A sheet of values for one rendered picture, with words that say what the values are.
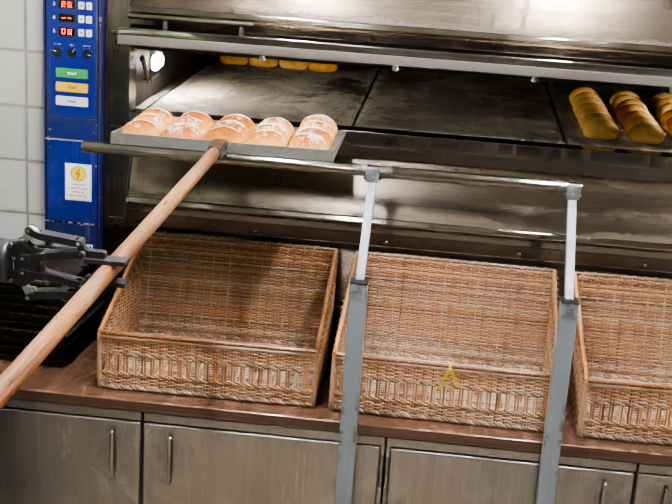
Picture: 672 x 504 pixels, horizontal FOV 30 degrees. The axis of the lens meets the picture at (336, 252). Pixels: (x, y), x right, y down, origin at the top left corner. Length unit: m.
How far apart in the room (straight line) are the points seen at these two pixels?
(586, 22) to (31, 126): 1.53
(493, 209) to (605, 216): 0.30
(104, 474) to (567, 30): 1.63
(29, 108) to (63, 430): 0.92
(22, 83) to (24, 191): 0.31
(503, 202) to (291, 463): 0.92
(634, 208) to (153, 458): 1.43
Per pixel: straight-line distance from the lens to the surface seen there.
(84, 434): 3.21
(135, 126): 3.13
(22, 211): 3.66
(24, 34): 3.55
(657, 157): 3.43
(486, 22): 3.32
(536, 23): 3.33
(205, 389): 3.14
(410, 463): 3.09
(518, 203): 3.43
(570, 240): 2.98
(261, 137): 3.07
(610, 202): 3.45
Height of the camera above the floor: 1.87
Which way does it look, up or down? 17 degrees down
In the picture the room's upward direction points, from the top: 4 degrees clockwise
